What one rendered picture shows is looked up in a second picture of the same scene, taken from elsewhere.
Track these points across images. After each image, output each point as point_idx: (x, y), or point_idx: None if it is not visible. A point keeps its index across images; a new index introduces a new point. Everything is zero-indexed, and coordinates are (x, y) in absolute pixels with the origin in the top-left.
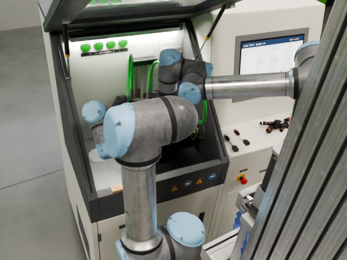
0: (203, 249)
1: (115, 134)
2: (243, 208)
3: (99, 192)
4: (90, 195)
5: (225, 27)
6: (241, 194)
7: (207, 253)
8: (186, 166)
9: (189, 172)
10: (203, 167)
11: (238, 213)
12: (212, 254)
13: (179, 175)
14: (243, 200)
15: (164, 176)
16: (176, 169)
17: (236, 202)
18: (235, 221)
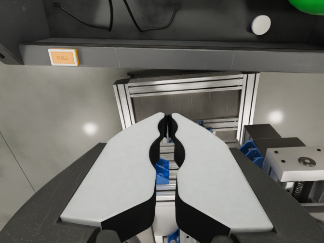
0: (152, 239)
1: None
2: (269, 171)
3: (25, 49)
4: (3, 60)
5: None
6: (282, 178)
7: (170, 204)
8: (248, 48)
9: (244, 70)
10: (282, 69)
11: (259, 160)
12: (174, 207)
13: (215, 69)
14: (276, 178)
15: (182, 60)
16: (221, 48)
17: (270, 155)
18: (248, 153)
